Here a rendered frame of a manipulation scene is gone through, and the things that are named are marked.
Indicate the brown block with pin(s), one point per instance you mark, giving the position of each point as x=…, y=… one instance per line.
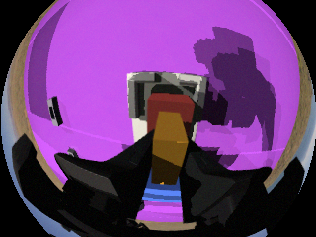
x=169, y=148

